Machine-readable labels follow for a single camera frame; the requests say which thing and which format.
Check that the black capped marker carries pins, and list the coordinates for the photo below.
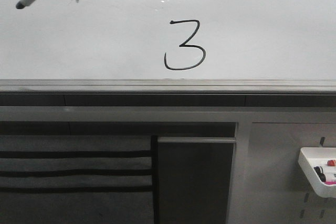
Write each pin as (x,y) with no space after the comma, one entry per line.
(324,169)

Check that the red capped marker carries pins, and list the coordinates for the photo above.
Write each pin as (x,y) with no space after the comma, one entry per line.
(331,163)

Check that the grey fabric pocket organizer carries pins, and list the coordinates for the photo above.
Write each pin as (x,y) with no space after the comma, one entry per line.
(77,179)

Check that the grey metal pegboard frame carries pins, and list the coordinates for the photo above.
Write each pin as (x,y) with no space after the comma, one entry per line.
(267,184)

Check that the white plastic marker tray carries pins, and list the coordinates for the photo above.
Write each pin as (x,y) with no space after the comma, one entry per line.
(309,157)

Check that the white whiteboard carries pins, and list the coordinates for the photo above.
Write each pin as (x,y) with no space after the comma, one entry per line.
(168,39)

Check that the dark grey panel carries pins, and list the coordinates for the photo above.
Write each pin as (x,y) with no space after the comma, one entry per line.
(194,180)

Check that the grey aluminium whiteboard ledge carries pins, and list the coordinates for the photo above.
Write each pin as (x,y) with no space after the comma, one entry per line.
(179,86)

